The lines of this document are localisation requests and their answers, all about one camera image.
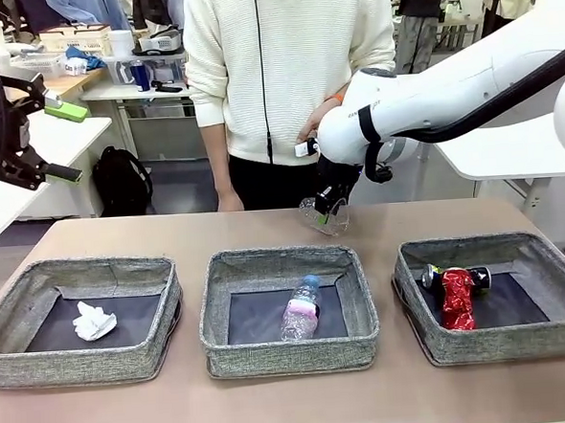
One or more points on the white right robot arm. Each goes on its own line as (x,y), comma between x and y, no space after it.
(424,97)

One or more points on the dark blue can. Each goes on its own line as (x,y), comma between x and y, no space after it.
(481,278)

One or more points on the beige crate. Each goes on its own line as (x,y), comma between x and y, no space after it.
(75,42)

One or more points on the large white table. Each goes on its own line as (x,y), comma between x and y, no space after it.
(524,158)

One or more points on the small white printed box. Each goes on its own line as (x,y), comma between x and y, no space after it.
(74,67)

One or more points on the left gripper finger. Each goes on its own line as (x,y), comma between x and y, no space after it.
(62,173)
(67,112)

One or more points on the person's right hand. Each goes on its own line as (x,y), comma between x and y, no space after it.
(230,204)

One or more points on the light blue shirt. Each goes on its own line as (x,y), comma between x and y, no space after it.
(88,10)

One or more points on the white headset device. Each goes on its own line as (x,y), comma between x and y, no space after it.
(162,41)

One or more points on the dark garment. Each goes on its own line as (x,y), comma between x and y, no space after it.
(32,11)

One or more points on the black jacket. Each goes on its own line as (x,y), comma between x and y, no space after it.
(155,6)

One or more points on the white paper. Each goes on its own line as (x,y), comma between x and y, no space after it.
(92,324)

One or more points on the white desk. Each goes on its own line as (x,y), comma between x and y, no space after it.
(112,91)

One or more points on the person's left hand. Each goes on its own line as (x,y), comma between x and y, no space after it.
(315,123)

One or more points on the person in white sweater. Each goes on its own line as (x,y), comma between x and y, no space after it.
(292,52)

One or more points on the clear storage bin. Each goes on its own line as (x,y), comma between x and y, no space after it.
(163,67)

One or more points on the blue cloth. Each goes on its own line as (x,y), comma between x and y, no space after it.
(92,61)

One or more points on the white side table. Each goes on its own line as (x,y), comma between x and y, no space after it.
(90,132)

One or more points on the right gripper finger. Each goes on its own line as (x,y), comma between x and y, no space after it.
(323,204)
(344,204)

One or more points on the orange smartwatch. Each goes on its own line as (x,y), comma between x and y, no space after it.
(337,99)

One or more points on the blue bottle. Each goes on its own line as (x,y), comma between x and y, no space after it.
(141,76)

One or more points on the flat black device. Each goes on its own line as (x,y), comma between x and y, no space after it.
(169,88)

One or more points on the white cylinder container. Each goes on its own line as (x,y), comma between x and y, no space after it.
(121,43)

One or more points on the clear crushed plastic bottle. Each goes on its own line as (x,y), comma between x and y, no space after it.
(334,226)

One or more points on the clear plastic basket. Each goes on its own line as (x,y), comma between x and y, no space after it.
(38,63)

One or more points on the wooden top table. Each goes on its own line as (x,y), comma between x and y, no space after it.
(87,79)

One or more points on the grey fabric basket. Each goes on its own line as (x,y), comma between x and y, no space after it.
(511,343)
(291,357)
(66,366)

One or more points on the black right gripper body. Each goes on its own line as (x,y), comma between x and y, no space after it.
(338,179)

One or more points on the black backpack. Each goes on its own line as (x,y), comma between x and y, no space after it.
(117,183)

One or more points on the pink label water bottle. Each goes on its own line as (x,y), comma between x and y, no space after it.
(298,316)

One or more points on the person's right forearm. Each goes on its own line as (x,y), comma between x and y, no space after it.
(218,162)

